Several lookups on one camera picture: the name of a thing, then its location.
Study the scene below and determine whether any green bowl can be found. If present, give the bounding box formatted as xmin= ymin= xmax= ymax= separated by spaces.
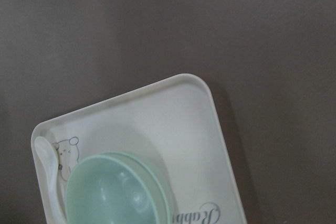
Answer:
xmin=65 ymin=154 xmax=159 ymax=223
xmin=98 ymin=151 xmax=176 ymax=224

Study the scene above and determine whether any cream rabbit serving tray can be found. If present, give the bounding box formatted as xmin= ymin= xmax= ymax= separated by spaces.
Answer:
xmin=31 ymin=73 xmax=246 ymax=223

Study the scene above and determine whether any green bowl on tray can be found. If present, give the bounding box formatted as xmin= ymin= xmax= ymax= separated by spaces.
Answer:
xmin=98 ymin=151 xmax=176 ymax=224

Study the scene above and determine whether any white ceramic spoon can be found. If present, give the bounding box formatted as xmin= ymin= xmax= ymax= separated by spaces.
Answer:
xmin=34 ymin=136 xmax=68 ymax=223

